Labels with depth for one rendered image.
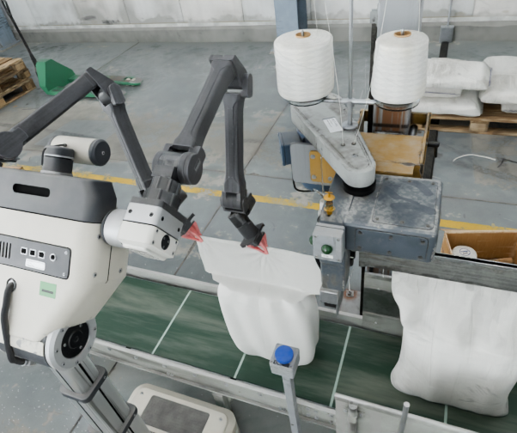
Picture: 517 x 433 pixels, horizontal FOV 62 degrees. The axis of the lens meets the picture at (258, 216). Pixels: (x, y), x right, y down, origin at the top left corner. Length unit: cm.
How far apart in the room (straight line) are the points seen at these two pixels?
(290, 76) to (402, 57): 29
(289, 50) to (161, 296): 153
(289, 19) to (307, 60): 487
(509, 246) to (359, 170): 190
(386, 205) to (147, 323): 145
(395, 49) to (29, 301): 107
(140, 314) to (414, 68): 172
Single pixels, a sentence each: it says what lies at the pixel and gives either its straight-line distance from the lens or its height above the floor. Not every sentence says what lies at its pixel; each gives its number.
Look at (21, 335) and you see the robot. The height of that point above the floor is 127.
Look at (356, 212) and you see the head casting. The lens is 115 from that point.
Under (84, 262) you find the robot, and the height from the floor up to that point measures 142.
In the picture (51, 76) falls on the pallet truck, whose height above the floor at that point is 21.
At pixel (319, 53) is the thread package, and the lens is 122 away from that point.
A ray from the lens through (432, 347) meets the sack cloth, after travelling 158.
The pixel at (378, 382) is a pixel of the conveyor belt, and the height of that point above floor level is 38.
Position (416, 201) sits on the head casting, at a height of 134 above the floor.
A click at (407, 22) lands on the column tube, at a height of 167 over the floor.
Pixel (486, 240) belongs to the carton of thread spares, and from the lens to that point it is 288.
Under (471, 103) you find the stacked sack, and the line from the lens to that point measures 414.
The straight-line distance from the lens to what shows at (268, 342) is 184.
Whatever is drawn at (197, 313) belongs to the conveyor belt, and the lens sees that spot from 221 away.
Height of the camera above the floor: 208
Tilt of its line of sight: 40 degrees down
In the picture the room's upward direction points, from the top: 9 degrees counter-clockwise
